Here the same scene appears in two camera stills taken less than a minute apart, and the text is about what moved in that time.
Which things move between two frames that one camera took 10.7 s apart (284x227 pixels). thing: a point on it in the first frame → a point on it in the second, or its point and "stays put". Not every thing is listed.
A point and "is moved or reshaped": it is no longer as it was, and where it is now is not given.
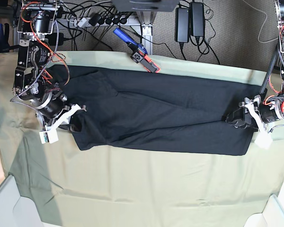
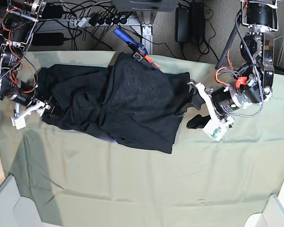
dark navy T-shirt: x=128 y=108 is moved or reshaped
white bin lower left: x=9 y=209 stays put
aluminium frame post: x=146 y=19 stays put
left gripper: x=54 y=110 → x=28 y=99
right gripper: x=266 y=112 → x=221 y=100
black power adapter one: x=182 y=25 stays put
